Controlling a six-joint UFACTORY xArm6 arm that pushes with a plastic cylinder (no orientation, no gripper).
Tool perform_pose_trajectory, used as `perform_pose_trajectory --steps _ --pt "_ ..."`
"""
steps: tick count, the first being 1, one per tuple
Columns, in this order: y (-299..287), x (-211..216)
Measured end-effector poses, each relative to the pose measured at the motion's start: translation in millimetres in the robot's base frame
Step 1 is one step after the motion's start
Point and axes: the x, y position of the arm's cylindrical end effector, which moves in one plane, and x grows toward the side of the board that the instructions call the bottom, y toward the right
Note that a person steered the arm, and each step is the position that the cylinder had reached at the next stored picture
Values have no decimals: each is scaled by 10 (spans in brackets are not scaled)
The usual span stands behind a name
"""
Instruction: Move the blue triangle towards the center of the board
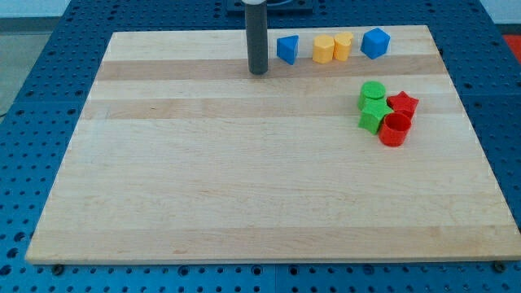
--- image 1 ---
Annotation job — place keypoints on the wooden board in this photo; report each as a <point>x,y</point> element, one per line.
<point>182,156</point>

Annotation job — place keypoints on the blue triangle block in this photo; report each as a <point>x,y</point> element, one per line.
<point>287,48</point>

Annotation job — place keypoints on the green star block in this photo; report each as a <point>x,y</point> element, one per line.
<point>372,114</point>

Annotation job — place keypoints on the yellow hexagon block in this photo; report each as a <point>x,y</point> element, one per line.
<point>323,48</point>

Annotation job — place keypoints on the green cylinder block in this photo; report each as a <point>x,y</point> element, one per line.
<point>371,90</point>

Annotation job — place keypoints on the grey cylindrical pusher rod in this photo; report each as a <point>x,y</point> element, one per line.
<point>255,12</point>

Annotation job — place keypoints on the yellow heart block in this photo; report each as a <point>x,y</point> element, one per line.
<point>343,45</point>

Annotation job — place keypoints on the red cylinder block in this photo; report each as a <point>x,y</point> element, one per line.
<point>394,129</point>

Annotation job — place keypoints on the red star block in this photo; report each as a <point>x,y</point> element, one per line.
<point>403,103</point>

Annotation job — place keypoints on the blue cube block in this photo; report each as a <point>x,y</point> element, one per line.
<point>375,43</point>

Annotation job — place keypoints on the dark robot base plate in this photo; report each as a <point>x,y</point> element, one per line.
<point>236,7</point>

